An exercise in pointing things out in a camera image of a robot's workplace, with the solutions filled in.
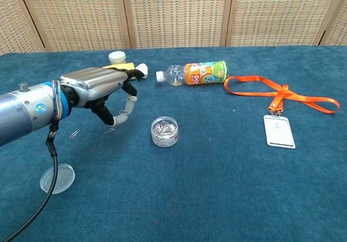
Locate small white black object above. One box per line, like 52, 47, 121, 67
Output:
134, 63, 149, 79

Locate clear round plastic lid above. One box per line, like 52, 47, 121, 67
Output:
40, 163, 76, 195

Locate blue tablecloth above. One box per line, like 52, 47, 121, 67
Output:
0, 45, 347, 242

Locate white round jar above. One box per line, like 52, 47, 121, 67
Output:
108, 51, 127, 65

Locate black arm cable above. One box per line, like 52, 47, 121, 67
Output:
0, 118, 61, 242

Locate clear round paperclip container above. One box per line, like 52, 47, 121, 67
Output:
150, 116, 179, 148

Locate white badge holder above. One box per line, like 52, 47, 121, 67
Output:
263, 114, 297, 150

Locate orange lanyard strap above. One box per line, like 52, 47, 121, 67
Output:
223, 75, 341, 118

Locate orange label plastic bottle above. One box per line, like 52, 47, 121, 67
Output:
155, 60, 230, 87

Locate woven folding screen panel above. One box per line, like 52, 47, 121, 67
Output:
320, 0, 347, 47
120, 0, 235, 49
0, 0, 46, 56
15, 0, 132, 52
226, 0, 347, 47

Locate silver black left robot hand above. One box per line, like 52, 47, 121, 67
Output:
59, 67, 146, 127

